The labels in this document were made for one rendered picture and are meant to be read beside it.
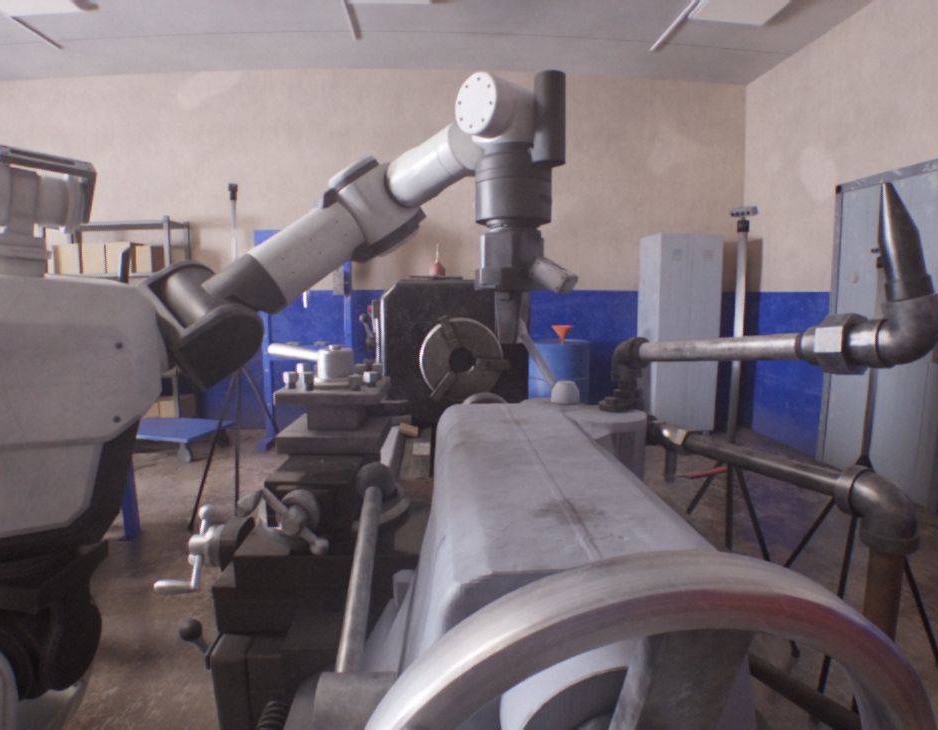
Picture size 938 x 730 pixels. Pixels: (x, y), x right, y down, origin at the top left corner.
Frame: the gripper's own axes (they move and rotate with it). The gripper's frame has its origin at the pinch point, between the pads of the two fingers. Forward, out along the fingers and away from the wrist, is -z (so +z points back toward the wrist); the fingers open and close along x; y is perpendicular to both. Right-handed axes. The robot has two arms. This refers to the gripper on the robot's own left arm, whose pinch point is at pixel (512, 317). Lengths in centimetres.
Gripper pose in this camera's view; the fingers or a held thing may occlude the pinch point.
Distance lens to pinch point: 62.2
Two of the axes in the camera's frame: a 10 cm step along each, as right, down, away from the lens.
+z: 0.0, -9.9, -1.3
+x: -4.6, 1.1, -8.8
